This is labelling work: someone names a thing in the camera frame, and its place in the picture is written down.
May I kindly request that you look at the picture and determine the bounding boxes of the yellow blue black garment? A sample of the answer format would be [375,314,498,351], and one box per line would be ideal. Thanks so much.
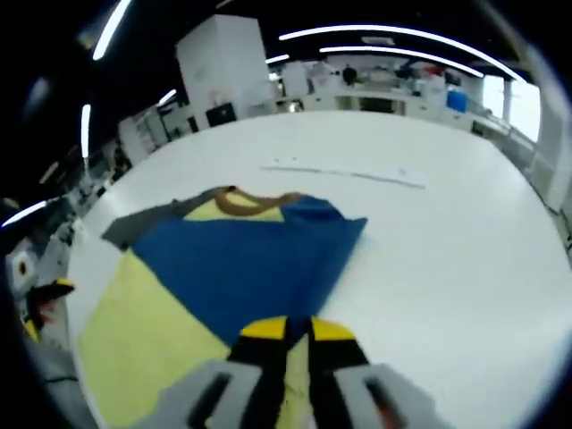
[79,184,369,429]

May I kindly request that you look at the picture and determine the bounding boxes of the white square pillar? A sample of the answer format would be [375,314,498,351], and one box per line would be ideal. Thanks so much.
[174,13,273,131]

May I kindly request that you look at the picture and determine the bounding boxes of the white table cover plate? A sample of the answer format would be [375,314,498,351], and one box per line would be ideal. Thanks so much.
[258,164,429,189]

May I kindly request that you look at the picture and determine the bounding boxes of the long curved ceiling light strip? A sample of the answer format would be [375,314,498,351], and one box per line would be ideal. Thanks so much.
[278,24,523,82]

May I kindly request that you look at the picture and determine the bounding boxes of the row of white cabinets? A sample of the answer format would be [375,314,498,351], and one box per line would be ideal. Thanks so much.
[272,66,479,124]

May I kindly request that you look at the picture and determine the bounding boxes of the short curved ceiling light strip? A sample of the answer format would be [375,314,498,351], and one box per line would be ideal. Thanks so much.
[318,45,487,79]

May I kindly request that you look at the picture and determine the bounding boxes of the black office chair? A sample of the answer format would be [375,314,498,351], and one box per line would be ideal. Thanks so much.
[206,102,238,130]

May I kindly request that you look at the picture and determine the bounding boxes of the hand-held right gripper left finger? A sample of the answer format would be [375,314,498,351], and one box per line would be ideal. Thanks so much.
[133,315,290,429]

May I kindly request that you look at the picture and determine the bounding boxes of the blue storage box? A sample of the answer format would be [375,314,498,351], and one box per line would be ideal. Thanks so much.
[446,88,469,112]

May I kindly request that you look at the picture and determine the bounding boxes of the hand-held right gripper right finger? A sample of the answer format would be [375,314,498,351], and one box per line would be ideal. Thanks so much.
[306,315,438,429]

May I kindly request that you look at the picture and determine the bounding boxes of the straight ceiling light strip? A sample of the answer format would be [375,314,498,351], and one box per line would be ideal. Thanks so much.
[91,0,134,62]

